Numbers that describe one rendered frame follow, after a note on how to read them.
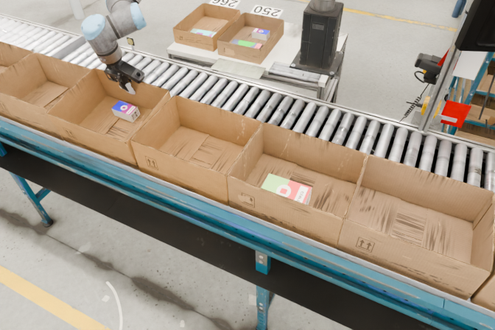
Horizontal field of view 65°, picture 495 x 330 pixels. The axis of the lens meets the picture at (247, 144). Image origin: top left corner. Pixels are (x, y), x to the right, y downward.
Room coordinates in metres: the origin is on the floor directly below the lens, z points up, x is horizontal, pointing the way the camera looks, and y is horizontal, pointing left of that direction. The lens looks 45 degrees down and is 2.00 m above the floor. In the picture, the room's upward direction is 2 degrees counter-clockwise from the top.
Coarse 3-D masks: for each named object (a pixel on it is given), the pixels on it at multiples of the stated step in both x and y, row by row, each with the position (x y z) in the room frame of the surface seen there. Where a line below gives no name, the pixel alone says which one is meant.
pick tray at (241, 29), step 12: (240, 24) 2.31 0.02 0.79; (252, 24) 2.34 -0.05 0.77; (264, 24) 2.30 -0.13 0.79; (276, 24) 2.27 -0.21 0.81; (228, 36) 2.16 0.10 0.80; (240, 36) 2.22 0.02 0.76; (276, 36) 2.12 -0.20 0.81; (228, 48) 1.99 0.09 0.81; (240, 48) 1.96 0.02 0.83; (252, 48) 1.93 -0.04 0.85; (264, 48) 1.96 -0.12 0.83; (252, 60) 1.93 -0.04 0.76
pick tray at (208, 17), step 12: (192, 12) 2.39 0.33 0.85; (204, 12) 2.52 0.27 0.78; (216, 12) 2.48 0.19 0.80; (228, 12) 2.44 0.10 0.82; (180, 24) 2.26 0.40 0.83; (192, 24) 2.38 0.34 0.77; (204, 24) 2.39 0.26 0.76; (216, 24) 2.38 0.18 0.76; (228, 24) 2.24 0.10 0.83; (180, 36) 2.16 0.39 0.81; (192, 36) 2.12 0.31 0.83; (204, 36) 2.08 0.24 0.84; (216, 36) 2.10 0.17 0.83; (204, 48) 2.09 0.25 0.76; (216, 48) 2.09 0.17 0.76
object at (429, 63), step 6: (420, 54) 1.44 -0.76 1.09; (426, 54) 1.43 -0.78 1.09; (420, 60) 1.39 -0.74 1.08; (426, 60) 1.39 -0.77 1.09; (432, 60) 1.38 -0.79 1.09; (438, 60) 1.38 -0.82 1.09; (420, 66) 1.39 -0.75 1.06; (426, 66) 1.38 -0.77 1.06; (432, 66) 1.37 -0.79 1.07; (438, 66) 1.36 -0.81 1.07; (426, 72) 1.39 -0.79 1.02; (432, 72) 1.37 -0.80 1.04; (438, 72) 1.35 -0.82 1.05; (426, 78) 1.38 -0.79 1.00; (432, 78) 1.37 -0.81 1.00
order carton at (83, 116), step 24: (96, 72) 1.41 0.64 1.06; (72, 96) 1.28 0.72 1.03; (96, 96) 1.38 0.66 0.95; (120, 96) 1.39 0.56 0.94; (144, 96) 1.31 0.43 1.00; (168, 96) 1.22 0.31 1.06; (72, 120) 1.24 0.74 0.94; (96, 120) 1.27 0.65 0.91; (120, 120) 1.27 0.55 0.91; (144, 120) 1.08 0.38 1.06; (96, 144) 1.07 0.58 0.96; (120, 144) 1.00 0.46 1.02
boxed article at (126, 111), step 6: (120, 102) 1.32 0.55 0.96; (114, 108) 1.29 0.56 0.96; (120, 108) 1.29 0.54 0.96; (126, 108) 1.28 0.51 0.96; (132, 108) 1.28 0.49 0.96; (114, 114) 1.29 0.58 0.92; (120, 114) 1.27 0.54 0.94; (126, 114) 1.25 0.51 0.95; (132, 114) 1.26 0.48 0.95; (138, 114) 1.29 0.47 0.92; (132, 120) 1.25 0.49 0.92
